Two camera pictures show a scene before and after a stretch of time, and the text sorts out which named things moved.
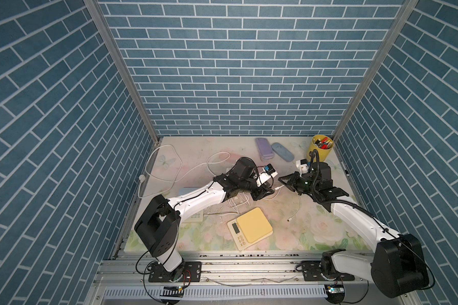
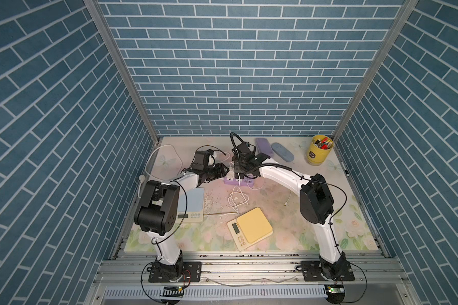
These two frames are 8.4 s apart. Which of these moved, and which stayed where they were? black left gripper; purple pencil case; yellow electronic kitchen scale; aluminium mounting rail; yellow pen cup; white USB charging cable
Moved: white USB charging cable; black left gripper
Stayed: aluminium mounting rail; purple pencil case; yellow pen cup; yellow electronic kitchen scale
